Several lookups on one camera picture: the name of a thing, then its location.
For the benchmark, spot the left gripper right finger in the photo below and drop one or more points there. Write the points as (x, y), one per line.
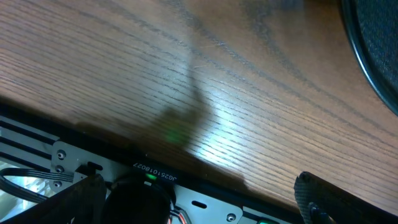
(322, 202)

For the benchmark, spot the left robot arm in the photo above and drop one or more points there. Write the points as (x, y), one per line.
(146, 198)

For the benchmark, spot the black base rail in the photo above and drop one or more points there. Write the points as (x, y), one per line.
(31, 142)

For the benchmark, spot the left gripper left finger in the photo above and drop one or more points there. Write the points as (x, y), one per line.
(82, 202)

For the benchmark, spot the round black serving tray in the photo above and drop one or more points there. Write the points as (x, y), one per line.
(371, 28)

